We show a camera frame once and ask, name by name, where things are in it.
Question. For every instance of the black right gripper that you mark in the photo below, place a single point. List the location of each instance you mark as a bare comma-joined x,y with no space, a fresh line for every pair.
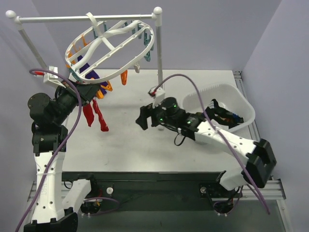
153,117

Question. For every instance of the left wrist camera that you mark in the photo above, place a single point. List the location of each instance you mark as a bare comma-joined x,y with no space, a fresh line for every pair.
51,79

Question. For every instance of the orange clothespin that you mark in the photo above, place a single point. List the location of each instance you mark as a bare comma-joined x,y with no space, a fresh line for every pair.
103,89
124,76

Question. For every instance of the white round sock hanger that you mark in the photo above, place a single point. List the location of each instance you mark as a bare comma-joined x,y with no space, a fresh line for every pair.
115,32

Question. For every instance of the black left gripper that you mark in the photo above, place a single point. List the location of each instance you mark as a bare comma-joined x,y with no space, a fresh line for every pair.
85,92

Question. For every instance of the white plastic basket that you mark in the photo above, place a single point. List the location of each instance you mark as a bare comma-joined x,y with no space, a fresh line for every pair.
228,97

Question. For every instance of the black blue patterned sock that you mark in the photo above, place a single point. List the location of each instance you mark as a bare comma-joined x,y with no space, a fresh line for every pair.
235,120

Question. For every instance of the white drying rack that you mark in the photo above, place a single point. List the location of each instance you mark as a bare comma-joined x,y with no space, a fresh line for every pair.
19,21

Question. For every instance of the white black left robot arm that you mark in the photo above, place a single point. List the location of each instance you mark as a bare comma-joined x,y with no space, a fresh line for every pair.
52,213

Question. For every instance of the white clothespin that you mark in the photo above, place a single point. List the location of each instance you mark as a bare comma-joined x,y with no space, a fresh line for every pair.
136,67

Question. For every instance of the red santa sock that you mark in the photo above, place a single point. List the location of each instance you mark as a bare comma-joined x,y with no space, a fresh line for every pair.
88,113
103,125

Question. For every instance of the purple sock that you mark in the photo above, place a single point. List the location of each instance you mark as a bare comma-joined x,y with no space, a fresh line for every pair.
90,75

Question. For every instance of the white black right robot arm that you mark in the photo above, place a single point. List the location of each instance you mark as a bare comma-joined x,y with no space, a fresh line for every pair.
257,159

